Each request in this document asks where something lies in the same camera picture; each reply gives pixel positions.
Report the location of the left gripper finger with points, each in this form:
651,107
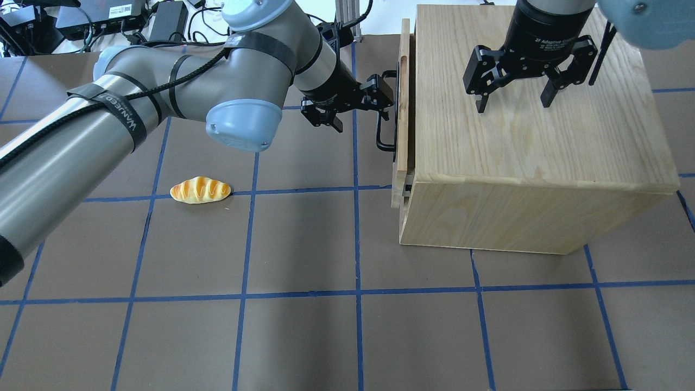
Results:
317,117
376,95

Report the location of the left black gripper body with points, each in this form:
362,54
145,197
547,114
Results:
332,87

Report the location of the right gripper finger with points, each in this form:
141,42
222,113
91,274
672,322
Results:
583,54
487,71

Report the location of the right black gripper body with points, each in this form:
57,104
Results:
544,30

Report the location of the wooden drawer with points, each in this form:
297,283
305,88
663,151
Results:
404,162

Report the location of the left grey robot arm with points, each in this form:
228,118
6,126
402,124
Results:
48,170

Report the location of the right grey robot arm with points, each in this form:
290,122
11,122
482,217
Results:
653,25

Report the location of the light wooden drawer cabinet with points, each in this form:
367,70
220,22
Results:
521,177

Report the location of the toy bread roll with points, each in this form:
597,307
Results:
200,190

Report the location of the black power adapter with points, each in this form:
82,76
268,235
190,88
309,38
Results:
169,22

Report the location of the aluminium frame post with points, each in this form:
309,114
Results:
347,11

